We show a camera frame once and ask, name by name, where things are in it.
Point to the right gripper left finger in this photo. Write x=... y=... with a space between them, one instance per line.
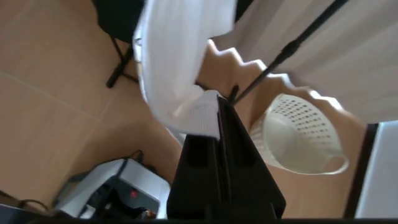
x=196 y=180

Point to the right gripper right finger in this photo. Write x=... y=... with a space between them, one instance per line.
x=248 y=180

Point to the white printed T-shirt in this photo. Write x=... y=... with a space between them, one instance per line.
x=174 y=62

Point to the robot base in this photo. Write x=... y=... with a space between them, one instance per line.
x=143 y=177

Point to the white laundry basket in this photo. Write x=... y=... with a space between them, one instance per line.
x=295 y=146

